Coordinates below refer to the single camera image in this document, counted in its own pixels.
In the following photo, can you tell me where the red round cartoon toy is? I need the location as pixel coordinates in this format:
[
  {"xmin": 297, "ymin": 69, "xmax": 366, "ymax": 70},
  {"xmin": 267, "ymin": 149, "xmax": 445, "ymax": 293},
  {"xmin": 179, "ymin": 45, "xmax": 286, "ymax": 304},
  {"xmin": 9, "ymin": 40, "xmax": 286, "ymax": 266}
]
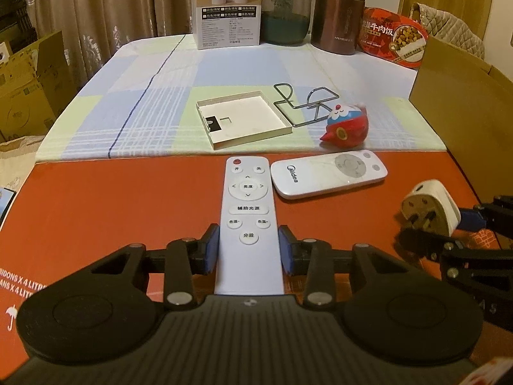
[{"xmin": 319, "ymin": 102, "xmax": 369, "ymax": 145}]

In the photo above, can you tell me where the green glass jar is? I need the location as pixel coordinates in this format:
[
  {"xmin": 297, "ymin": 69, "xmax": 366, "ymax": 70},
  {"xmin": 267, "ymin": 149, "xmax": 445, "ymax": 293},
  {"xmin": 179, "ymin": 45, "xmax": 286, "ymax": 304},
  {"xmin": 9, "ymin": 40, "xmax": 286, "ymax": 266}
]
[{"xmin": 260, "ymin": 0, "xmax": 312, "ymax": 47}]

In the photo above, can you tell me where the red food box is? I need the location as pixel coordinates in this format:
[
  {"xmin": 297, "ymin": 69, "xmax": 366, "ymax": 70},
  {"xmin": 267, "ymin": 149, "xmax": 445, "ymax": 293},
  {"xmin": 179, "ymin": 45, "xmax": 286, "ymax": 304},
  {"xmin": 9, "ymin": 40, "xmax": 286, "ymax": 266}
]
[{"xmin": 358, "ymin": 7, "xmax": 431, "ymax": 67}]

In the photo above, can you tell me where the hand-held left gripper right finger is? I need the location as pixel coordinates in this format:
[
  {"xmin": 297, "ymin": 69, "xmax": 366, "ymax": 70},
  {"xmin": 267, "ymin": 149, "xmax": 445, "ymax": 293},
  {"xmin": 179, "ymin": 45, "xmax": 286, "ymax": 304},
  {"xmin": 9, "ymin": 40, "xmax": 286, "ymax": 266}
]
[{"xmin": 278, "ymin": 225, "xmax": 426, "ymax": 310}]

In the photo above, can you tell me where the long white remote control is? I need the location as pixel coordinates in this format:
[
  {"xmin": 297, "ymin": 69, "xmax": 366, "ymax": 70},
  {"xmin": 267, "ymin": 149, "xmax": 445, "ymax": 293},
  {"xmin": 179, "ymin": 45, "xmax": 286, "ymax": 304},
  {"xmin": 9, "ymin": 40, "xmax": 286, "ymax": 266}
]
[{"xmin": 214, "ymin": 155, "xmax": 286, "ymax": 295}]

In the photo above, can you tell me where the black folding rack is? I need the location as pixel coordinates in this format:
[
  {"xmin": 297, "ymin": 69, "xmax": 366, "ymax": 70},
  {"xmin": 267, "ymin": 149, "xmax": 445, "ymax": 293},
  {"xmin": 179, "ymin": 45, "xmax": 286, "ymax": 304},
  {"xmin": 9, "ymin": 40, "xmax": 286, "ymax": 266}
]
[{"xmin": 0, "ymin": 0, "xmax": 38, "ymax": 55}]

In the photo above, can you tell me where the green printed box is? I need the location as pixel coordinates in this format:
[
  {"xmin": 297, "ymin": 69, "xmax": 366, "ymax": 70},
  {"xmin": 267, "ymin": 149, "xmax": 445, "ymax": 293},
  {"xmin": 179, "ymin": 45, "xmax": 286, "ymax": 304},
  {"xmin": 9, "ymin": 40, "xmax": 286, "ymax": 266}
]
[{"xmin": 0, "ymin": 186, "xmax": 17, "ymax": 229}]

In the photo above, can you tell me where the oval white remote control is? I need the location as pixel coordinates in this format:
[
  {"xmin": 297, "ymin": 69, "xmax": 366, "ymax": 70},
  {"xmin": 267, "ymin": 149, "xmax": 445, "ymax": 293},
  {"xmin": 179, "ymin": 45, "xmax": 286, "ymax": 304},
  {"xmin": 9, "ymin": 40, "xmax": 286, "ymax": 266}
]
[{"xmin": 270, "ymin": 149, "xmax": 389, "ymax": 200}]

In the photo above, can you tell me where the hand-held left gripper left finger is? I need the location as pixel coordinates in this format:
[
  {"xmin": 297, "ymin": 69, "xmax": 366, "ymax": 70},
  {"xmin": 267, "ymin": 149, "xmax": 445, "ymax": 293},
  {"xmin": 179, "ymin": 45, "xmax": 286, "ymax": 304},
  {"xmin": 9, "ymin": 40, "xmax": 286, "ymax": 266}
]
[{"xmin": 76, "ymin": 223, "xmax": 221, "ymax": 311}]

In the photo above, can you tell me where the quilted beige chair cover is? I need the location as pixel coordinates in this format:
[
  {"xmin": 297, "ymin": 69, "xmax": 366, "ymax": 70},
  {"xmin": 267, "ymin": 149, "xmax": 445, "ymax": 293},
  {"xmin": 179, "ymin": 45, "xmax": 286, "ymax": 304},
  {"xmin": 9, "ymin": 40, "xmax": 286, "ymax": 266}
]
[{"xmin": 411, "ymin": 2, "xmax": 485, "ymax": 61}]

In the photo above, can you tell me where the brown patterned curtain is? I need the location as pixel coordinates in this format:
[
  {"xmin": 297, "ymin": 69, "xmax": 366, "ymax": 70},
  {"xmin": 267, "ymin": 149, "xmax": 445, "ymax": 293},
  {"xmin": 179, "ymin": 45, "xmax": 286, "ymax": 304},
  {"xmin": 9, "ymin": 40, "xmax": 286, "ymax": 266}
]
[{"xmin": 24, "ymin": 0, "xmax": 321, "ymax": 61}]

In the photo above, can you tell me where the brown cardboard carton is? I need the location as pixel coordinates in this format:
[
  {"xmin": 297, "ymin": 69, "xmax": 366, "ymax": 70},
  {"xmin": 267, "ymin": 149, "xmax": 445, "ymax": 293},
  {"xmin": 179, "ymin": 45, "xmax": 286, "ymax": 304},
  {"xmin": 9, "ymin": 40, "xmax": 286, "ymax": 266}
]
[{"xmin": 0, "ymin": 30, "xmax": 77, "ymax": 141}]

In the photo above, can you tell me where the cardboard box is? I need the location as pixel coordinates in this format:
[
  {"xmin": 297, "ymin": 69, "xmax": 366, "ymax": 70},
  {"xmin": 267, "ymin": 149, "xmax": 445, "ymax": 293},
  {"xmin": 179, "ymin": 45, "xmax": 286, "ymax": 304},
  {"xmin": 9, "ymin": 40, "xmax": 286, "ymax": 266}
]
[{"xmin": 409, "ymin": 36, "xmax": 513, "ymax": 205}]

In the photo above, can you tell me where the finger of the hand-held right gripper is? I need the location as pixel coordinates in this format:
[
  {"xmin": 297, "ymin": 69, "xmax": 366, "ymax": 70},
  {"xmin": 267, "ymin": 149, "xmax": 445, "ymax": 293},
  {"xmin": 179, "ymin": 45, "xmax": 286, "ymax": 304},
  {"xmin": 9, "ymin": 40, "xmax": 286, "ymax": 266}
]
[
  {"xmin": 395, "ymin": 228, "xmax": 469, "ymax": 267},
  {"xmin": 458, "ymin": 194, "xmax": 513, "ymax": 232}
]

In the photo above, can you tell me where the brown metal thermos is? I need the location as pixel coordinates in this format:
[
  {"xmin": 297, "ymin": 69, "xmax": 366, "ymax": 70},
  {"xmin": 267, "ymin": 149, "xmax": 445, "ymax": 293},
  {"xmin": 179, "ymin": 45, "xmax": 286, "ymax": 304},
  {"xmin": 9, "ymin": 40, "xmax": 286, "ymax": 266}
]
[{"xmin": 310, "ymin": 0, "xmax": 368, "ymax": 55}]

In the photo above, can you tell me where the checked pastel tablecloth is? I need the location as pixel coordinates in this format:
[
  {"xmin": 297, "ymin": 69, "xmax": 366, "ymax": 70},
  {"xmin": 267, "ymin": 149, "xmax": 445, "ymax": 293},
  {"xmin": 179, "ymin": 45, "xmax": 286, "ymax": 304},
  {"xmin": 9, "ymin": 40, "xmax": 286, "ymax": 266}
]
[{"xmin": 35, "ymin": 34, "xmax": 447, "ymax": 165}]

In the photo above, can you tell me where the metal wire rack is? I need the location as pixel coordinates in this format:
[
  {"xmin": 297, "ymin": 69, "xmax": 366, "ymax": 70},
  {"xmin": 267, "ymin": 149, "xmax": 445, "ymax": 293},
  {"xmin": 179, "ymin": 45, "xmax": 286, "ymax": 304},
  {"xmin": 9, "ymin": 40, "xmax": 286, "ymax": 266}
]
[{"xmin": 273, "ymin": 83, "xmax": 341, "ymax": 128}]

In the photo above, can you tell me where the red printed mat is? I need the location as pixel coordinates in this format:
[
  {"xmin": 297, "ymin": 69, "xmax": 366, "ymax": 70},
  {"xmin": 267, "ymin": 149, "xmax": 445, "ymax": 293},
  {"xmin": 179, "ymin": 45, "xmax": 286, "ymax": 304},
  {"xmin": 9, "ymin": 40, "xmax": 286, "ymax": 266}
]
[{"xmin": 0, "ymin": 150, "xmax": 513, "ymax": 329}]

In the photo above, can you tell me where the white square tray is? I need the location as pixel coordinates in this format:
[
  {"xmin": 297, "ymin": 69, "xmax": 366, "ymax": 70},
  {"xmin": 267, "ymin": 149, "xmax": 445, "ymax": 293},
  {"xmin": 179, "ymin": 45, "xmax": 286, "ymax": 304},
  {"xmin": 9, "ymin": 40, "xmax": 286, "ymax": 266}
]
[{"xmin": 196, "ymin": 90, "xmax": 292, "ymax": 152}]

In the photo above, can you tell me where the white plug adapter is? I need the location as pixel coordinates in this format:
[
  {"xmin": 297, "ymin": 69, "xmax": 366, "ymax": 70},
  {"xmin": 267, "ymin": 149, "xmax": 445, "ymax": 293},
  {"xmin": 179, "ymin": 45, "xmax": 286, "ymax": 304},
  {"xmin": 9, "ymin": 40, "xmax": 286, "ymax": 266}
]
[{"xmin": 402, "ymin": 179, "xmax": 461, "ymax": 238}]

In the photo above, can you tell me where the white product box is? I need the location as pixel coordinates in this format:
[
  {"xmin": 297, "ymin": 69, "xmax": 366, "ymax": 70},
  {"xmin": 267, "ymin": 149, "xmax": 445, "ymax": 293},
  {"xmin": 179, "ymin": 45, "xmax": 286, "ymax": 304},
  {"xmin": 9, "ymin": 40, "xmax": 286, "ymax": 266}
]
[{"xmin": 190, "ymin": 0, "xmax": 265, "ymax": 51}]

